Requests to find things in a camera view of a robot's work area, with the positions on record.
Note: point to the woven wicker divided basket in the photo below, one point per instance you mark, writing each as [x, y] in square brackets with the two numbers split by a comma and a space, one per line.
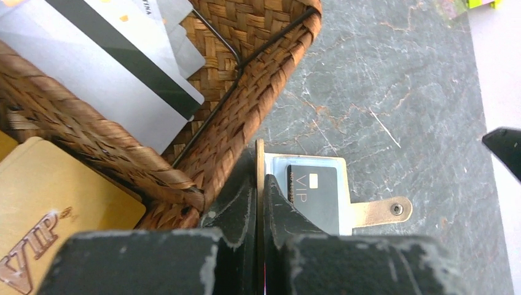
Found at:
[251, 49]

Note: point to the silver white card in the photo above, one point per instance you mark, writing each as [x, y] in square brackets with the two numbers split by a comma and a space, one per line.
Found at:
[129, 60]

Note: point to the green pink yellow brick stack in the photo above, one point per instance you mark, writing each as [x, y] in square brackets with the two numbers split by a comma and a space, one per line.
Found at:
[478, 3]

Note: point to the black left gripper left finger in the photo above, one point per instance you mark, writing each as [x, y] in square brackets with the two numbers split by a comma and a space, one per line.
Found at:
[219, 257]

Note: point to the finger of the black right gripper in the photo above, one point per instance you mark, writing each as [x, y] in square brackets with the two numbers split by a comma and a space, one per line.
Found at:
[504, 143]

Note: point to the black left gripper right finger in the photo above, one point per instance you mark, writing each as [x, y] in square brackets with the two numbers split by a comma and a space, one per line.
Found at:
[302, 259]

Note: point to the gold VIP card front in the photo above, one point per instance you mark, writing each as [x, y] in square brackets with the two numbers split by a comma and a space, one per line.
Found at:
[47, 196]

